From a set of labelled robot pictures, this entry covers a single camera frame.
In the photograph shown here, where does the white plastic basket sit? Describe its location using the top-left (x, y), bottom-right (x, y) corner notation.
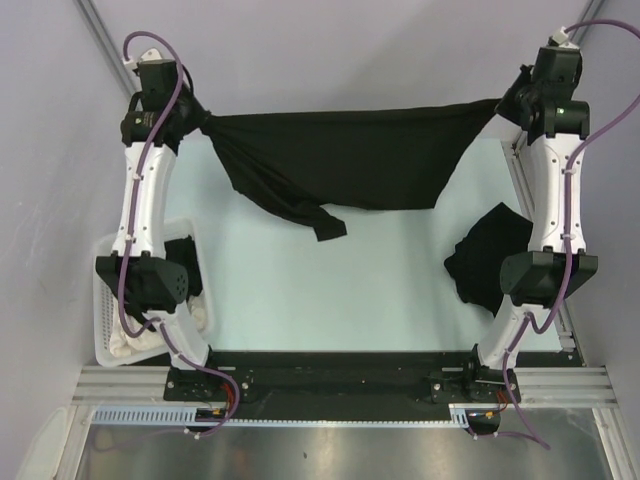
top-left (92, 217), bottom-right (215, 367)

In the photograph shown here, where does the black printed t shirt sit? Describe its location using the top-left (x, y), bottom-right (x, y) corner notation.
top-left (201, 99), bottom-right (497, 241)

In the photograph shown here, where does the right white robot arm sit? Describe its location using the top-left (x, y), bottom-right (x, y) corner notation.
top-left (461, 42), bottom-right (598, 401)

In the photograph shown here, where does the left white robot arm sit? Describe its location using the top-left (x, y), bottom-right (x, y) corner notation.
top-left (94, 49), bottom-right (221, 400)

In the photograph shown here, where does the stack of folded black shirts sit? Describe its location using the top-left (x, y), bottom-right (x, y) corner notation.
top-left (444, 203), bottom-right (533, 316)

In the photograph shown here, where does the black shirt in basket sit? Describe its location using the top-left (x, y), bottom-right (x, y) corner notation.
top-left (164, 236), bottom-right (203, 298)

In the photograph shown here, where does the white shirt in basket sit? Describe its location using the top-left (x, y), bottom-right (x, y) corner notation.
top-left (108, 295), bottom-right (208, 359)

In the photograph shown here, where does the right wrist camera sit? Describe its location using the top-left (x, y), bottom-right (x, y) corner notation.
top-left (547, 26), bottom-right (580, 50)

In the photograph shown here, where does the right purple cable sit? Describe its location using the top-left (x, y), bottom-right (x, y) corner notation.
top-left (502, 18), bottom-right (640, 406)

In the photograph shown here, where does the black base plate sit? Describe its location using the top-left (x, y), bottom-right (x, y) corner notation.
top-left (163, 352), bottom-right (521, 423)

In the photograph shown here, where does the left aluminium frame rail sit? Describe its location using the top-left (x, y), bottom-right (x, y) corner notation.
top-left (72, 364), bottom-right (174, 404)

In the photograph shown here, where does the aluminium frame rail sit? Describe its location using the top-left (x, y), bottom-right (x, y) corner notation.
top-left (72, 364), bottom-right (174, 404)
top-left (515, 367), bottom-right (618, 409)

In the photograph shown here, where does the left cable duct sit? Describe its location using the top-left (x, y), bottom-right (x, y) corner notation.
top-left (92, 406), bottom-right (222, 427)

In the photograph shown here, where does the cable duct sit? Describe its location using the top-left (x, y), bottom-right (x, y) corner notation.
top-left (92, 406), bottom-right (222, 427)
top-left (449, 403), bottom-right (502, 431)

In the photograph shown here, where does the right cable duct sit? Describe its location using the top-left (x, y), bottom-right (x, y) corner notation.
top-left (449, 403), bottom-right (502, 431)

